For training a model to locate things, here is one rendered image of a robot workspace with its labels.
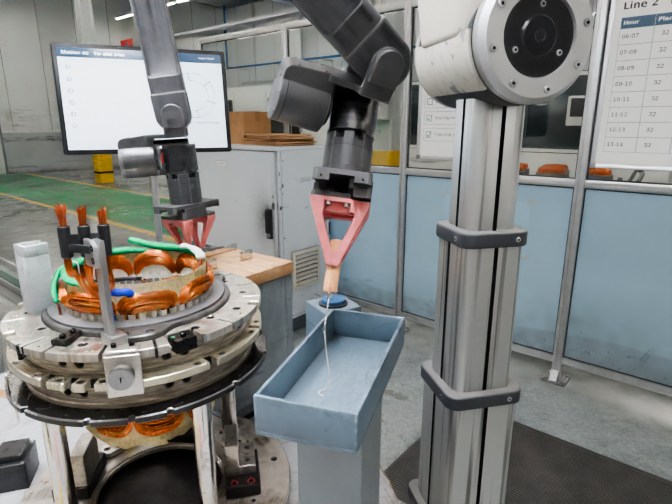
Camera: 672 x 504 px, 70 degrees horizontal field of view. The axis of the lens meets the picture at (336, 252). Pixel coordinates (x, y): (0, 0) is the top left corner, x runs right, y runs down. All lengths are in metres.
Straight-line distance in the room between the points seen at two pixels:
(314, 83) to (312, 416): 0.35
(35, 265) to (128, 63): 1.16
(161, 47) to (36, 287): 0.43
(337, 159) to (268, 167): 2.38
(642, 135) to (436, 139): 1.00
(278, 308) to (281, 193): 2.01
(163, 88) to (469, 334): 0.63
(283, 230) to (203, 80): 1.40
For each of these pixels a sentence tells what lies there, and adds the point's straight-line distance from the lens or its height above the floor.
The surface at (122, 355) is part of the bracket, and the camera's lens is 0.56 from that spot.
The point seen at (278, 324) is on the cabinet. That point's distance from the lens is 0.97.
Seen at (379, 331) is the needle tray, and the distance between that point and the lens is 0.70.
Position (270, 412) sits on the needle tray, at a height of 1.05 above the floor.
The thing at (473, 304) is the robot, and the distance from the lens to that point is 0.75.
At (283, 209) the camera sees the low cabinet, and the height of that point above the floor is 0.83.
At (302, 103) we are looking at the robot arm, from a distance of 0.55.
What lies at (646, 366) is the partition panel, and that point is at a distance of 2.79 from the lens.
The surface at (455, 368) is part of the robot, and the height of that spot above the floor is 0.96.
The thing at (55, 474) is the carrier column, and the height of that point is 0.91.
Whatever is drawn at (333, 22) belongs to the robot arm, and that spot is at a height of 1.43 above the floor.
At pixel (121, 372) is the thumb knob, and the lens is 0.55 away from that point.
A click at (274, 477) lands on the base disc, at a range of 0.83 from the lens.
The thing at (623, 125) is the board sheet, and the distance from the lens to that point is 2.55.
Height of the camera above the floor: 1.33
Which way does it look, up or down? 15 degrees down
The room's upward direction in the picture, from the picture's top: straight up
